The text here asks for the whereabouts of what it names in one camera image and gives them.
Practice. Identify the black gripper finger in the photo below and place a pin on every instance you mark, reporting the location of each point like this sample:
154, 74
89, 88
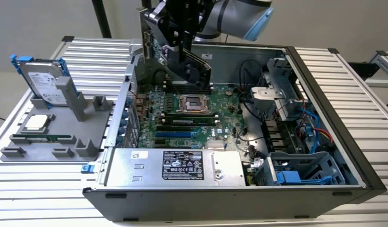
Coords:
185, 37

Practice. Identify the Nvidia Quadro graphics card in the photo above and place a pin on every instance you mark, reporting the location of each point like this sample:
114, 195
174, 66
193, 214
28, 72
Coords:
197, 73

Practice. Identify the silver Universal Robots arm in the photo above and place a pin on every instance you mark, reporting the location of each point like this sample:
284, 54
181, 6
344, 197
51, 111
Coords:
230, 19

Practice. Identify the round coin battery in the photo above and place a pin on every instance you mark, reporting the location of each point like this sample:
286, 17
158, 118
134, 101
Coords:
228, 92

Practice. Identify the black stand pole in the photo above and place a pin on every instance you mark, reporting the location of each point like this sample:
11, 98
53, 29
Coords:
101, 19

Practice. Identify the CPU socket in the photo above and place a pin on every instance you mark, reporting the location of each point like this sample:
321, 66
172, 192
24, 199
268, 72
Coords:
192, 102

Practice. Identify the green motherboard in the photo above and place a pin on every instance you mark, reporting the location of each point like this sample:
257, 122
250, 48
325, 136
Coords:
225, 106

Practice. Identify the silver metal drive cage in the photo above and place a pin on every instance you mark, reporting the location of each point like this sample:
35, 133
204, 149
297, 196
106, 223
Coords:
265, 93

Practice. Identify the black-labelled RAM stick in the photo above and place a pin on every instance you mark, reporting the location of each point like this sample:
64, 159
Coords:
184, 121

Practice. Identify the black expansion slot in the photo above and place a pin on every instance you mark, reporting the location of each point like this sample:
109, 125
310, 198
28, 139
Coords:
177, 128

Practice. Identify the blue expansion slot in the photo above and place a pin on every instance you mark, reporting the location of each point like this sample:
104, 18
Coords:
174, 134

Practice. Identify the silver finned chipset heatsink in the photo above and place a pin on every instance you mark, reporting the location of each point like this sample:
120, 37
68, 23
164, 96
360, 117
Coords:
216, 144

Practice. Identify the hard disk in blue carrier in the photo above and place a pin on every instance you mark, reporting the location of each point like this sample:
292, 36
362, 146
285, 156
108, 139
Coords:
39, 80

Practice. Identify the grey plastic parts rack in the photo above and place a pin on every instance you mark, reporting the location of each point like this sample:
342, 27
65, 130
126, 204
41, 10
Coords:
61, 127

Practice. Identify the green RAM stick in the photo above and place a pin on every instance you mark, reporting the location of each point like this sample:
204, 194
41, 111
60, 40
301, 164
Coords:
55, 136

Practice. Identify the silver CPU chip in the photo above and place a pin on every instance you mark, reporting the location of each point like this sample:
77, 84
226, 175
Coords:
37, 122

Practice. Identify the silver power supply unit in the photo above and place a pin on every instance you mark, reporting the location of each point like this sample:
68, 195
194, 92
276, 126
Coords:
124, 170

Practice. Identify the blue case latch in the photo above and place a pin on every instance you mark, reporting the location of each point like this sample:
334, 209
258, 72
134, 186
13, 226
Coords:
85, 169

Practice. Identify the aluminium slat side table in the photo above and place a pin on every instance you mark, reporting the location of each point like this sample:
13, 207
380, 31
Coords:
382, 80

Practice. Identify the blue disk bay latch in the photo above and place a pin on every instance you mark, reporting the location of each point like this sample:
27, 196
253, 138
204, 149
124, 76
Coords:
288, 177

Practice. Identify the open black PC case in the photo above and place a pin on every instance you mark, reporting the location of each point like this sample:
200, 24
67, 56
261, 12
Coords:
212, 203

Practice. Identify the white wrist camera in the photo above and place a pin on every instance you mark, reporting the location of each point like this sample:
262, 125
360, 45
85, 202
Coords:
156, 14

